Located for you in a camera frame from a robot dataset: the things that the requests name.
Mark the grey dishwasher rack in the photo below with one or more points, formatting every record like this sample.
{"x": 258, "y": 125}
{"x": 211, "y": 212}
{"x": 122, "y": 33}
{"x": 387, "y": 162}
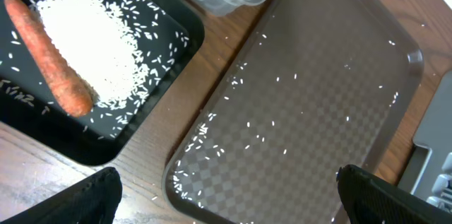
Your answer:
{"x": 428, "y": 173}

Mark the orange carrot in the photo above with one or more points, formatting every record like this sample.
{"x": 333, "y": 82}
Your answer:
{"x": 66, "y": 87}

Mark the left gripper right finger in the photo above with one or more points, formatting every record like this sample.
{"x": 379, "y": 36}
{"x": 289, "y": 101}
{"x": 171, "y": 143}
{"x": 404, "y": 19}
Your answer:
{"x": 368, "y": 199}

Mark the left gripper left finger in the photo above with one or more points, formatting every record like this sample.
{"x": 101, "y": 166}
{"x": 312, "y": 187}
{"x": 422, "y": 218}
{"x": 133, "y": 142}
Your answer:
{"x": 93, "y": 200}

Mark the black plastic tray bin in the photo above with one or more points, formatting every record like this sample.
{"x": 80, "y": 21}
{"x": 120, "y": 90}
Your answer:
{"x": 167, "y": 35}

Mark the brown serving tray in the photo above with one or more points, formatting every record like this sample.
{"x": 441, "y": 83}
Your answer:
{"x": 320, "y": 84}

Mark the white rice pile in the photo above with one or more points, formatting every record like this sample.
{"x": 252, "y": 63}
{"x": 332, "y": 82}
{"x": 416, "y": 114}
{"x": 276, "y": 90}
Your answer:
{"x": 98, "y": 45}

